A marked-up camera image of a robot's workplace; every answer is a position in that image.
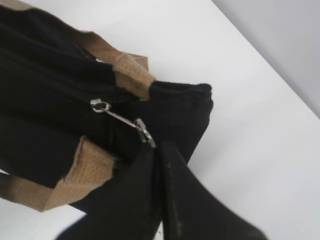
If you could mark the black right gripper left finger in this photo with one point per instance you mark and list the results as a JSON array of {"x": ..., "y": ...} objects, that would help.
[{"x": 130, "y": 212}]

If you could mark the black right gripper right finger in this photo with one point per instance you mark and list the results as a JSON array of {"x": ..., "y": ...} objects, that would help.
[{"x": 190, "y": 211}]

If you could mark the black bag with tan handles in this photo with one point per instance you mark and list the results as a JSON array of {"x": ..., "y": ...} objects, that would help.
[{"x": 49, "y": 134}]

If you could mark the silver zipper pull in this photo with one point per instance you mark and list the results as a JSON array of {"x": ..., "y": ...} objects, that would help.
[{"x": 100, "y": 106}]

